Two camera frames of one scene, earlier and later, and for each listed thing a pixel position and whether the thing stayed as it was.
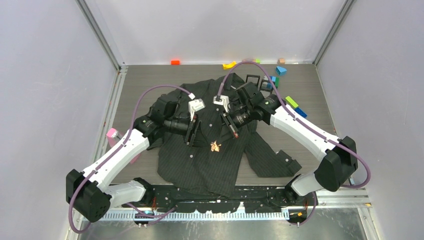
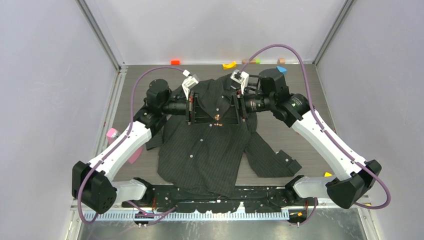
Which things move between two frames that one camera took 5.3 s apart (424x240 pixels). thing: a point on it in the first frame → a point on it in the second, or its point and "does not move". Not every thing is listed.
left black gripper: [193, 127] → [196, 112]
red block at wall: [175, 62] does not move
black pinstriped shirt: [214, 165] does not move
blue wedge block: [281, 71] does not move
